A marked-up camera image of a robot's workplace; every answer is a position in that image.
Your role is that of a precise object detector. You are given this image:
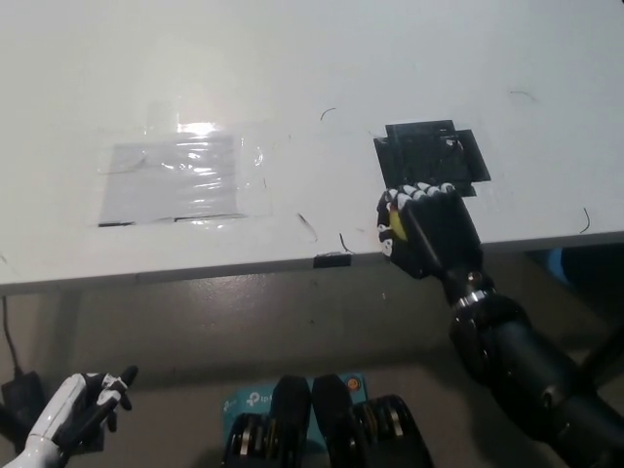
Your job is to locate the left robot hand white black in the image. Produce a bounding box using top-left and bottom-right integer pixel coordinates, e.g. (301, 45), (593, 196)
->
(26, 365), (139, 453)

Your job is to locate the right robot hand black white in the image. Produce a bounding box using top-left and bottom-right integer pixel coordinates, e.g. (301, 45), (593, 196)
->
(374, 180), (486, 280)

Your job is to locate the orange yellow tennis ball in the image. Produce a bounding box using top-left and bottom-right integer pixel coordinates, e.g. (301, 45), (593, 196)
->
(388, 208), (407, 241)

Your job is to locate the black power adapter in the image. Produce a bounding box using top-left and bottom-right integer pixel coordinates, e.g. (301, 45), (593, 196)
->
(0, 370), (48, 435)

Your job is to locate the black tape patch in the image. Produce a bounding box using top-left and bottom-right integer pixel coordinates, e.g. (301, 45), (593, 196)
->
(372, 118), (492, 198)

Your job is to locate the short black tape strip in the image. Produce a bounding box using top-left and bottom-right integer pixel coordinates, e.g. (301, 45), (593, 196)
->
(313, 252), (353, 269)

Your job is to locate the blue object under table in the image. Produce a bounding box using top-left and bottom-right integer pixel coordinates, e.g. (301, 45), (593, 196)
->
(545, 248), (569, 284)

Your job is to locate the teal router box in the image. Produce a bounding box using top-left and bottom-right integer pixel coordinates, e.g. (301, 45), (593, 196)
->
(222, 372), (366, 443)

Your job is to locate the grey sheet under clear tape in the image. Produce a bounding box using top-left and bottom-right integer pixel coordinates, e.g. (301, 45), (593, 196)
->
(97, 134), (248, 228)

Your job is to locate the black power cable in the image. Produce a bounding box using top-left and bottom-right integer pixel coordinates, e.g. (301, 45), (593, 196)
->
(0, 296), (23, 376)

